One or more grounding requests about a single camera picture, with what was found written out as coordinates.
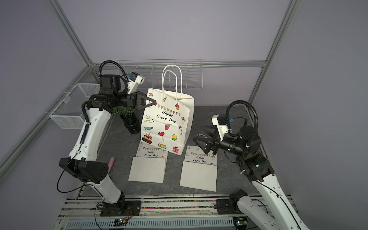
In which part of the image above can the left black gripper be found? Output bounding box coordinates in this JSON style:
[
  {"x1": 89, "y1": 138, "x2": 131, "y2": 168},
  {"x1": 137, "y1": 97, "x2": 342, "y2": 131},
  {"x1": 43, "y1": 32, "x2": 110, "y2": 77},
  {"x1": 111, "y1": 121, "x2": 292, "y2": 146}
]
[{"x1": 115, "y1": 91, "x2": 157, "y2": 112}]

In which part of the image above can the white party paper bag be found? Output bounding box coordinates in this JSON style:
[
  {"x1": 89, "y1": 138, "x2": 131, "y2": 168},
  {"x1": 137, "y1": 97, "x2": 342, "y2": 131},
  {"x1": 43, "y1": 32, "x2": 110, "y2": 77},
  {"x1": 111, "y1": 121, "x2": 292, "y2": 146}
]
[{"x1": 180, "y1": 146, "x2": 218, "y2": 192}]

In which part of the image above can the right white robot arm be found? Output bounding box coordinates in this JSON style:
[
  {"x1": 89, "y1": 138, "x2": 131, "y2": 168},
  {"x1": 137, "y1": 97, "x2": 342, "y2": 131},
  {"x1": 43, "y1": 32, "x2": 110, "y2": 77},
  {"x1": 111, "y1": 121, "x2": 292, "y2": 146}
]
[{"x1": 193, "y1": 126, "x2": 308, "y2": 230}]

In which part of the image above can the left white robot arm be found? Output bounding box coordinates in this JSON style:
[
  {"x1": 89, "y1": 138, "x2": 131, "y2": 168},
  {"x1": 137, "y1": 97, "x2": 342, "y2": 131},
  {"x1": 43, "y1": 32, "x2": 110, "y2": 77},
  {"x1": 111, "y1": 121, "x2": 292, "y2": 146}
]
[{"x1": 59, "y1": 72, "x2": 156, "y2": 216}]

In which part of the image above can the green artificial plant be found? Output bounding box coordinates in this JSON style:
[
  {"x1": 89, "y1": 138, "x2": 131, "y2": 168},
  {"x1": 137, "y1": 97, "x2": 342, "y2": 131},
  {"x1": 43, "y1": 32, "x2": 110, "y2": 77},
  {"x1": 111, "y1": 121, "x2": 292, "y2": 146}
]
[{"x1": 113, "y1": 106, "x2": 135, "y2": 119}]

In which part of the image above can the purple small toy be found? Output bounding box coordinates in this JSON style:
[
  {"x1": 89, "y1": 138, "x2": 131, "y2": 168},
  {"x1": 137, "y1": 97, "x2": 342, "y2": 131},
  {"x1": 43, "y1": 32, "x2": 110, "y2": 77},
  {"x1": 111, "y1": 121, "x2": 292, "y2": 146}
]
[{"x1": 108, "y1": 157, "x2": 115, "y2": 171}]

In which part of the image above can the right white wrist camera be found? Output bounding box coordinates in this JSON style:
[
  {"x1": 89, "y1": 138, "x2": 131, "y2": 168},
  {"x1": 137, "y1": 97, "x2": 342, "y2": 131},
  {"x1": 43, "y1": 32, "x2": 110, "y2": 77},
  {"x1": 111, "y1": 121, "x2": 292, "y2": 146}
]
[{"x1": 211, "y1": 115, "x2": 232, "y2": 141}]

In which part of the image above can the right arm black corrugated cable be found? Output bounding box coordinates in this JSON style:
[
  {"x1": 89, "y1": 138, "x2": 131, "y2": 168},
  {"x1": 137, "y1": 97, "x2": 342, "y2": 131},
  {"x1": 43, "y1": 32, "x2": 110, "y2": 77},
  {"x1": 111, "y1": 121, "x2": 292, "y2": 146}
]
[{"x1": 225, "y1": 100, "x2": 259, "y2": 156}]

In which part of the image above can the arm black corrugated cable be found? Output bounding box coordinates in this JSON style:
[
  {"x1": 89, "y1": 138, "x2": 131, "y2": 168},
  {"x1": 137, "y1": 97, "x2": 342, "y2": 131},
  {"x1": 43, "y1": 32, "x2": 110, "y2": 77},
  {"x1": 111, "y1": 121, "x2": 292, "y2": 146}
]
[
  {"x1": 99, "y1": 60, "x2": 128, "y2": 95},
  {"x1": 225, "y1": 100, "x2": 259, "y2": 156}
]

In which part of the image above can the white wire wall shelf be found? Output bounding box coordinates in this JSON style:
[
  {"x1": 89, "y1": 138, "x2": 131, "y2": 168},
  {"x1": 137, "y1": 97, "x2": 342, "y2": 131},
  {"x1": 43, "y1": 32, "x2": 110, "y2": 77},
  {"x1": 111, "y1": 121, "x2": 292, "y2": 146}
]
[{"x1": 118, "y1": 59, "x2": 203, "y2": 90}]

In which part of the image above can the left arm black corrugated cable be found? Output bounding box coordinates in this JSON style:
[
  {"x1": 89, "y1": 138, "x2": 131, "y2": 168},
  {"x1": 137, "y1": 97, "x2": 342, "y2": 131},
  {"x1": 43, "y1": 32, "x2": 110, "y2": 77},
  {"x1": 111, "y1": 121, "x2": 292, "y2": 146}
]
[{"x1": 99, "y1": 60, "x2": 128, "y2": 95}]

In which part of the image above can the white wire mesh basket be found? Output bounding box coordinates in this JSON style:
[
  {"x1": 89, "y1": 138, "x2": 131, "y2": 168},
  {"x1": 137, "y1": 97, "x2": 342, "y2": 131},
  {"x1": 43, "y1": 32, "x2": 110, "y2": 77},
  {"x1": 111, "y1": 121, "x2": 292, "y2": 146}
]
[{"x1": 49, "y1": 83, "x2": 100, "y2": 130}]

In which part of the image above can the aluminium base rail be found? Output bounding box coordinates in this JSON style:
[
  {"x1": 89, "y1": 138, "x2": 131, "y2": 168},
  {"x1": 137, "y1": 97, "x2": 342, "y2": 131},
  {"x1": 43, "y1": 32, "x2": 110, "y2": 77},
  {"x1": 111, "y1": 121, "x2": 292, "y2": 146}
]
[{"x1": 54, "y1": 195, "x2": 297, "y2": 230}]

